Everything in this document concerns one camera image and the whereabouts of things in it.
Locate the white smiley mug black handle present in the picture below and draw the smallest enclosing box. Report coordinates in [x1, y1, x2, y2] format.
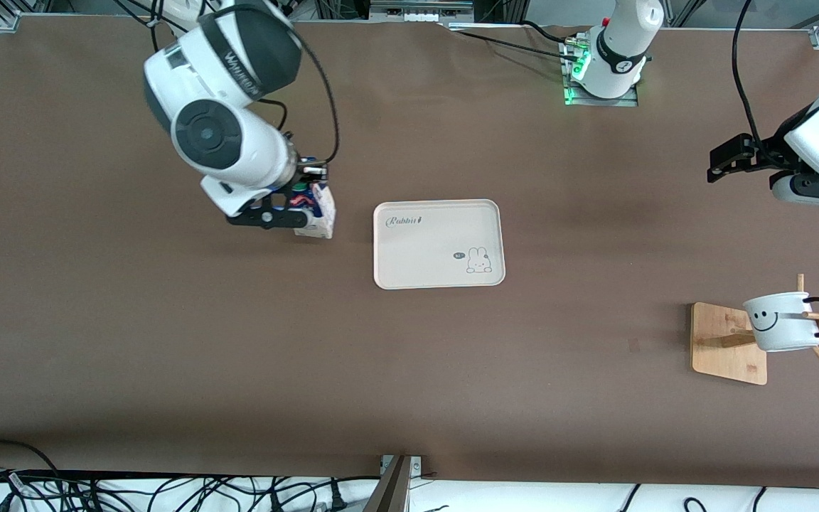
[742, 291, 819, 353]

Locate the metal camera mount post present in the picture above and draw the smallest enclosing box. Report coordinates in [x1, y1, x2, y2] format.
[363, 454, 424, 512]

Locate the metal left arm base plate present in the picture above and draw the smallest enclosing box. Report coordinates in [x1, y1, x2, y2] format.
[563, 37, 640, 107]

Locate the aluminium rack frame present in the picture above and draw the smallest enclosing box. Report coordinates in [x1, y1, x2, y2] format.
[314, 0, 528, 23]

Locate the wooden mug stand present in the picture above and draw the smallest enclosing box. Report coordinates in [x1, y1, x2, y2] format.
[690, 274, 819, 386]

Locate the cream rabbit print tray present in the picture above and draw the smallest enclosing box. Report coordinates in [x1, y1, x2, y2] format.
[373, 199, 506, 290]

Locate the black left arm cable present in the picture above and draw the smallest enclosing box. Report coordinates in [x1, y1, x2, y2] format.
[731, 0, 764, 143]

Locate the black cable on table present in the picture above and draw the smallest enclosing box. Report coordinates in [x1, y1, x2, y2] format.
[520, 20, 588, 45]
[445, 28, 581, 63]

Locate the blue white milk carton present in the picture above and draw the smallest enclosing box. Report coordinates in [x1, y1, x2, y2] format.
[291, 179, 337, 240]

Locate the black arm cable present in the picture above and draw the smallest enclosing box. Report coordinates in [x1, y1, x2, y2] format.
[731, 0, 764, 143]
[259, 20, 341, 169]
[114, 0, 172, 33]

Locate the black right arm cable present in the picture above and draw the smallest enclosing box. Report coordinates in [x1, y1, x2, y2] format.
[114, 0, 172, 33]
[259, 20, 341, 169]

